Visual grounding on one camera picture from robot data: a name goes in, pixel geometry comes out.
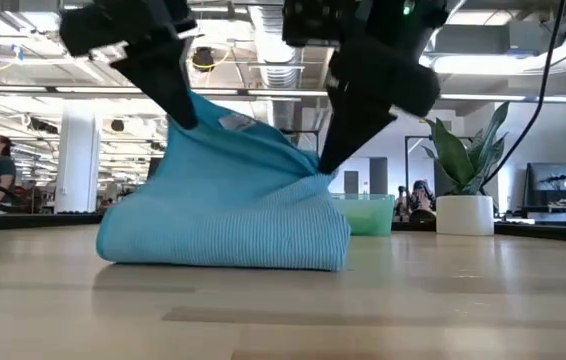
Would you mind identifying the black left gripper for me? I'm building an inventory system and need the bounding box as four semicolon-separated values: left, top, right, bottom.
59;0;200;131

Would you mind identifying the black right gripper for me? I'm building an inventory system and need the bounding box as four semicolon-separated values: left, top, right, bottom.
281;0;450;176

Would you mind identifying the green microfiber towel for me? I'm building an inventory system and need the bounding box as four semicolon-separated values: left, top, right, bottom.
346;210;390;236

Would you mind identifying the blue microfiber towel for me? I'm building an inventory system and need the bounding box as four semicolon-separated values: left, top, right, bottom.
94;89;352;273

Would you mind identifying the teal plastic basket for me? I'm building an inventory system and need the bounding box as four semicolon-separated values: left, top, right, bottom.
331;193;396;237

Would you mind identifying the black round ceiling fixture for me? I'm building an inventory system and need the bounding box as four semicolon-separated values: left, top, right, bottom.
191;46;216;73

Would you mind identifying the long LED light bar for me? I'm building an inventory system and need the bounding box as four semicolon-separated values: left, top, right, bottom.
0;84;566;105

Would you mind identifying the white round column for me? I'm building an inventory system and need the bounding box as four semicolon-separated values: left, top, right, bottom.
54;110;102;214

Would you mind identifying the potted snake plant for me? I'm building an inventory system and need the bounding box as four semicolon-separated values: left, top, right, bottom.
422;102;510;237

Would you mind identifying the black computer monitor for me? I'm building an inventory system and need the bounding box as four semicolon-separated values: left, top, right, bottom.
526;162;566;204

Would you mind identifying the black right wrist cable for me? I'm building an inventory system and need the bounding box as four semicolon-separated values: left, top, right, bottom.
482;0;566;186

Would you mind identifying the black aluminium table frame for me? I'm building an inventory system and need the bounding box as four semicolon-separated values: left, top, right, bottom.
0;212;566;245

